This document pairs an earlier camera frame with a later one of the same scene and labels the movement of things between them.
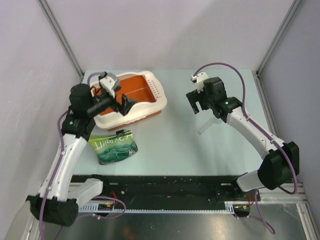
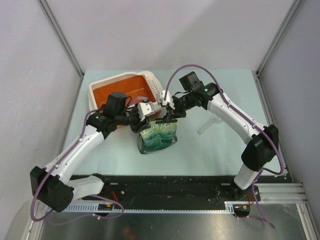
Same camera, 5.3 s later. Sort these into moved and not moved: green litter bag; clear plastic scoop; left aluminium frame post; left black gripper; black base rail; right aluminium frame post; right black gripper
Moved: left black gripper; green litter bag; right black gripper
Not moved: left aluminium frame post; clear plastic scoop; right aluminium frame post; black base rail
